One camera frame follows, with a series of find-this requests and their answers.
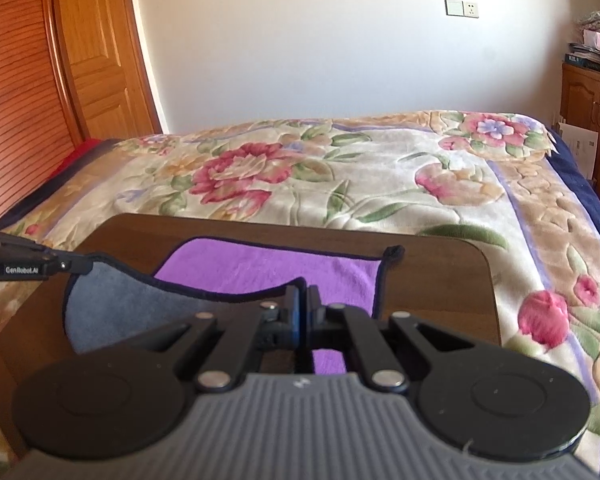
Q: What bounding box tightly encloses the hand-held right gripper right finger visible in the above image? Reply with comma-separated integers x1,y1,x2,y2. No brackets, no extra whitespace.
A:
307,284,477,395

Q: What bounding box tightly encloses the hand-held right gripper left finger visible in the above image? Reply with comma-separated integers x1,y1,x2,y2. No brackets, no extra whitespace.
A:
129,284,307,394

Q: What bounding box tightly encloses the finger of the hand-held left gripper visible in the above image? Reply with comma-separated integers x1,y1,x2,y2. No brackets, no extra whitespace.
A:
0,227,49,255
46,252,95,276

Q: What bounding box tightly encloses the purple and grey towel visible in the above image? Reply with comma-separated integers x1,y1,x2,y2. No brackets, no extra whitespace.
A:
62,236,406,376

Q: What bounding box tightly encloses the red cloth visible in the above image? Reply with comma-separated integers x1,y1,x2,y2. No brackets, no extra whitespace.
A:
45,139,107,182

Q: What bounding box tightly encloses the slatted wooden wardrobe door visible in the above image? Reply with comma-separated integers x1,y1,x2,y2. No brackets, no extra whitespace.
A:
0,0,89,231

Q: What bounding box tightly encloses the bed with floral blanket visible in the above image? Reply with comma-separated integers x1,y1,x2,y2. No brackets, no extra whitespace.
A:
0,110,600,480

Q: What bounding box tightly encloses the wooden panel door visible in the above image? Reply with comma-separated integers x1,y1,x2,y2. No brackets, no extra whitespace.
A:
50,0,162,142

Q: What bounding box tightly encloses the dark blue bed sheet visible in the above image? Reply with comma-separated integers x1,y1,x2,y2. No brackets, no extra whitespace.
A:
549,129,600,261

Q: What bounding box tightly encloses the white paper sheet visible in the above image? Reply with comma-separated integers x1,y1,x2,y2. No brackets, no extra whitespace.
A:
556,119,600,181

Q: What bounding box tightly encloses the wooden cabinet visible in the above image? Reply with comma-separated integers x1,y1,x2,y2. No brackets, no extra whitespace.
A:
559,62,600,196

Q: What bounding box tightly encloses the stack of books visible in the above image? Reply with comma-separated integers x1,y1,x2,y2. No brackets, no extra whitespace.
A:
566,42,600,73

